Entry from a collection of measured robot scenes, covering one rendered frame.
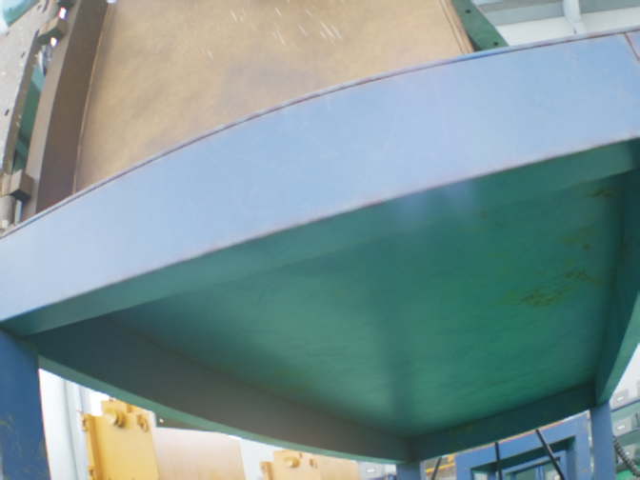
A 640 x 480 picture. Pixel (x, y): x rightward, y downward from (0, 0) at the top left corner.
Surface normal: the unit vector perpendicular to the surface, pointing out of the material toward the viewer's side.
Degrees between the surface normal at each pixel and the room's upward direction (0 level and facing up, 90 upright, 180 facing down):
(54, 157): 90
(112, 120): 90
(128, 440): 90
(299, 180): 90
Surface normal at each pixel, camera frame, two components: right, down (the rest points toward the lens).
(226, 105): -0.36, -0.34
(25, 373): 0.92, -0.26
